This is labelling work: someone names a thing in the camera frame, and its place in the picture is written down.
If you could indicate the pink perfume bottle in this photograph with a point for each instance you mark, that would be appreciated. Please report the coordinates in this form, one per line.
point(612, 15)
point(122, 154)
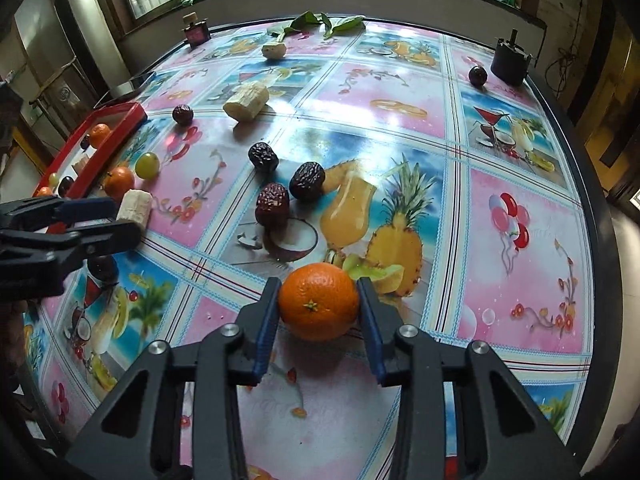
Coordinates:
point(196, 33)

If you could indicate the orange mandarin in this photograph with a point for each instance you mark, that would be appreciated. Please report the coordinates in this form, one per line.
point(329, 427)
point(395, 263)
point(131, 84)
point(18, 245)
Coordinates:
point(44, 192)
point(118, 183)
point(98, 135)
point(319, 305)

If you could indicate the green grape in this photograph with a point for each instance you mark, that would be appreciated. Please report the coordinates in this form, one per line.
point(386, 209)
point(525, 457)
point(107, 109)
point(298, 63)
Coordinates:
point(147, 165)
point(52, 179)

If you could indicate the small dark cherry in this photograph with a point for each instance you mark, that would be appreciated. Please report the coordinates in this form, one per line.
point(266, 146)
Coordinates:
point(477, 75)

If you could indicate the green leaf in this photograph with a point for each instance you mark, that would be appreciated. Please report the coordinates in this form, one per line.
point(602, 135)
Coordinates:
point(345, 25)
point(306, 20)

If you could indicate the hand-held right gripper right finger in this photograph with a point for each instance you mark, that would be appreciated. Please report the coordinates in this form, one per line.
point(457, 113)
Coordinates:
point(372, 340)

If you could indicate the wrinkled red date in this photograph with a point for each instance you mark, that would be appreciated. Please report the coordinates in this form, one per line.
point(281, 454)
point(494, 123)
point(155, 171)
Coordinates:
point(306, 180)
point(263, 156)
point(272, 203)
point(182, 114)

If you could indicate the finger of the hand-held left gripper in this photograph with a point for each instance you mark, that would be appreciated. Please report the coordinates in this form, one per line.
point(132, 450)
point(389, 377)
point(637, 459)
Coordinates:
point(85, 208)
point(110, 237)

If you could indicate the red-rimmed white tray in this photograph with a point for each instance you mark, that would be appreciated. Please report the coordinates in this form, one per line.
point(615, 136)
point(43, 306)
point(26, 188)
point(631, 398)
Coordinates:
point(122, 114)

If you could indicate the yellow wooden panel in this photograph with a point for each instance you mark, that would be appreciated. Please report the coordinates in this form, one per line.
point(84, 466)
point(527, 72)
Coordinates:
point(612, 85)

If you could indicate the black metal cylinder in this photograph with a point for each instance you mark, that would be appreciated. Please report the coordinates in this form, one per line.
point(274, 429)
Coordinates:
point(510, 62)

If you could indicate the small dark purple plum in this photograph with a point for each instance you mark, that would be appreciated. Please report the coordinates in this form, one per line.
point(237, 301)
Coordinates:
point(85, 143)

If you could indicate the large pale banana piece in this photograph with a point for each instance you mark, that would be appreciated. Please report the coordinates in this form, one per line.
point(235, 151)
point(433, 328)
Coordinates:
point(246, 101)

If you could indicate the small pale banana piece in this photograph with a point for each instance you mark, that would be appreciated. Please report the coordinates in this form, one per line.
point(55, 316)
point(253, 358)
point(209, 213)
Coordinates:
point(274, 50)

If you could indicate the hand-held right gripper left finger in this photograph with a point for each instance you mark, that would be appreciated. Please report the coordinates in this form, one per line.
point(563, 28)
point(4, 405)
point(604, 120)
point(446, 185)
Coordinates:
point(265, 340)

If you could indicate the tall silver appliance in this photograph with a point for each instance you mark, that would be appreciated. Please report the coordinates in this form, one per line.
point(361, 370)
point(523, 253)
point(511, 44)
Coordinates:
point(85, 25)

